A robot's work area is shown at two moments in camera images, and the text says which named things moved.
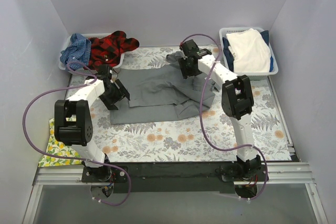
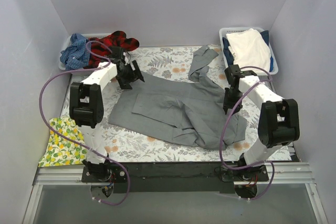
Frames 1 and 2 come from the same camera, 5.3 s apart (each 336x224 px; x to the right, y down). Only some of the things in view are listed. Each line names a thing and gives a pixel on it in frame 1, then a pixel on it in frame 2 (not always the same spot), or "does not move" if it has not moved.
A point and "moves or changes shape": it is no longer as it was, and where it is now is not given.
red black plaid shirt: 108,50 does not move
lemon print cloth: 55,148 does not move
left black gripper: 116,94 to 130,74
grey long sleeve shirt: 160,94 moves or changes shape
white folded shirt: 250,51 does not move
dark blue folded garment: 229,54 does not move
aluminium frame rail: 281,173 does not move
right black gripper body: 185,67 to 232,100
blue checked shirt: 79,51 does not move
